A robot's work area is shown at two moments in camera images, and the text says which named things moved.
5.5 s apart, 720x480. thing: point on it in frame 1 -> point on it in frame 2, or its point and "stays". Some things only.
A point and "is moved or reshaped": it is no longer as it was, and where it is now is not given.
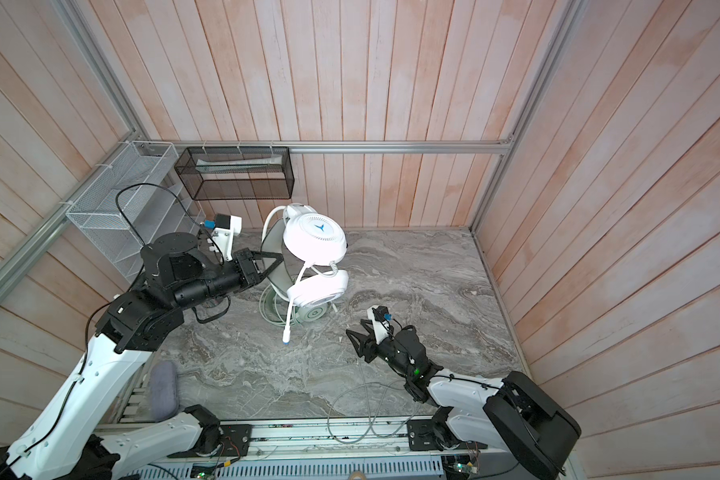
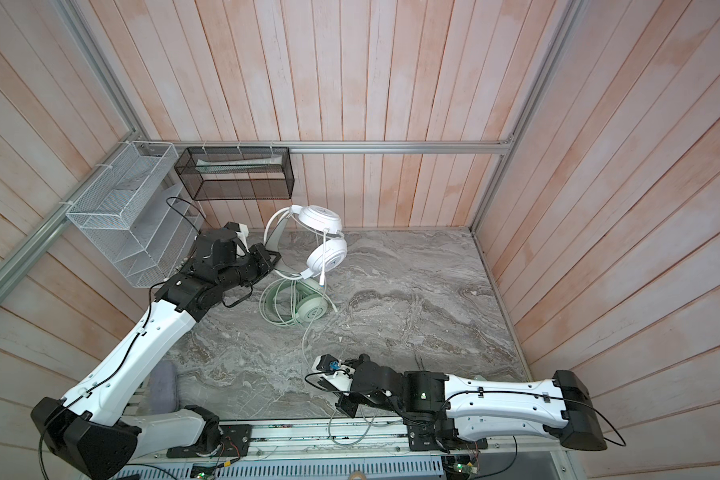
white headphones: [308, 280] is moved or reshaped
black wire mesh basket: [237, 173] stays
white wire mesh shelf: [140, 196] stays
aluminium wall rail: [481, 146] stays
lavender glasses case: [164, 398] stays
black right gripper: [370, 342] -> [348, 403]
